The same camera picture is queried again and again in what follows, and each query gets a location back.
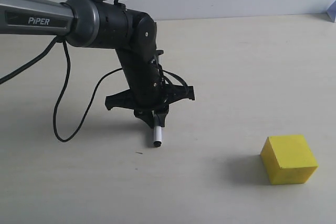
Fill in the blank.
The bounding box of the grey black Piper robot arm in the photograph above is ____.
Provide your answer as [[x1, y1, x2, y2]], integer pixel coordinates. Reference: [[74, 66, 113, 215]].
[[1, 0, 195, 127]]

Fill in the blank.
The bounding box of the black and white marker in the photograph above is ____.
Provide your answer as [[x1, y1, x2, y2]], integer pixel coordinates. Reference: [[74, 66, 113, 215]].
[[153, 114, 162, 147]]

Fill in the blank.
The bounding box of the folded white paper card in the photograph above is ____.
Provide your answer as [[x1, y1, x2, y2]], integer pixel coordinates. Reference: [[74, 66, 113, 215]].
[[326, 1, 336, 23]]

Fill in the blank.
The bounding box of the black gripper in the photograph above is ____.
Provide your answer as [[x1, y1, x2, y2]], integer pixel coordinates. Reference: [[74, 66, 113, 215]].
[[104, 84, 195, 128]]

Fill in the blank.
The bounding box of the yellow foam cube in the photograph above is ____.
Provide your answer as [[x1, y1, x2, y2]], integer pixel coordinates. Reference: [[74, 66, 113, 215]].
[[260, 135, 319, 185]]

